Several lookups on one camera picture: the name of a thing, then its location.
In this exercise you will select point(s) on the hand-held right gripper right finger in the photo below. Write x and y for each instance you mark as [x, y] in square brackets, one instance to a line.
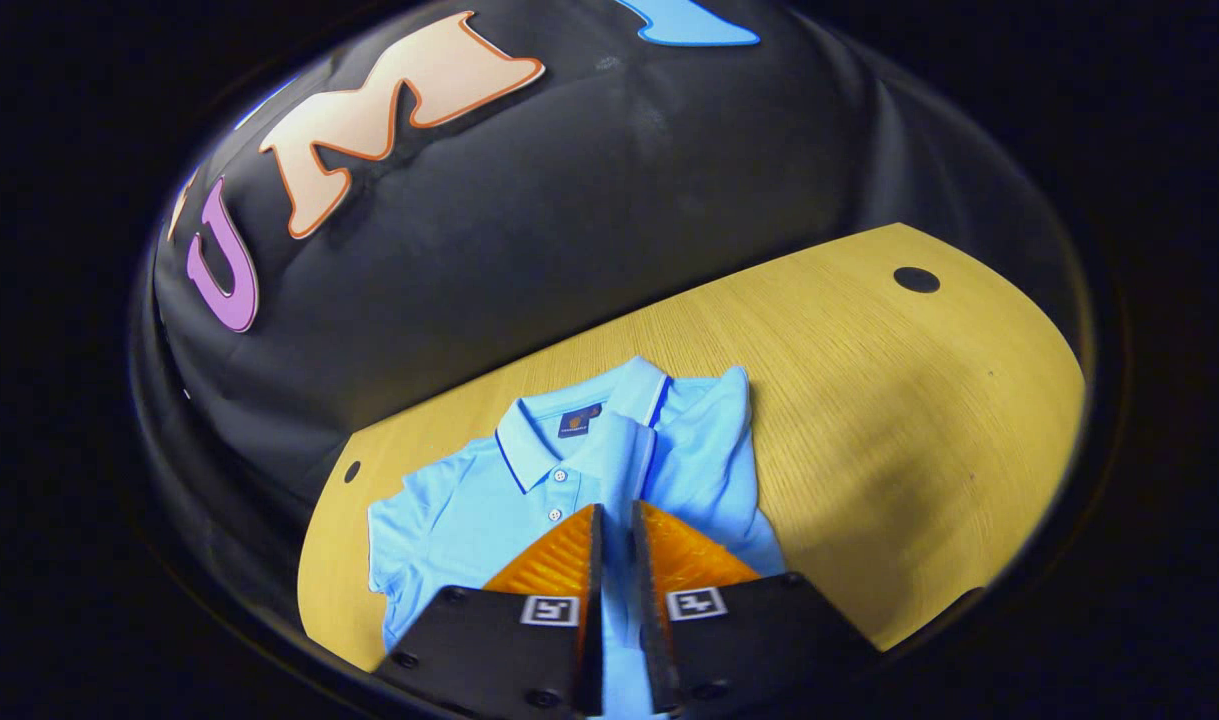
[651, 640]

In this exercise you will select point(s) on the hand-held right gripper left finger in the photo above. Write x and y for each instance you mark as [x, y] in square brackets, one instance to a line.
[595, 620]

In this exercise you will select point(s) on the light blue T-shirt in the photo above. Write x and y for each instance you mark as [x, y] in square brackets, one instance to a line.
[469, 510]

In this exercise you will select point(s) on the black round table grommet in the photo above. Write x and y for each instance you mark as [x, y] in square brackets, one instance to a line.
[352, 470]
[916, 280]

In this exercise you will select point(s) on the black backdrop cloth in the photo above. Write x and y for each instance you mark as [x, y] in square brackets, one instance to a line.
[569, 230]

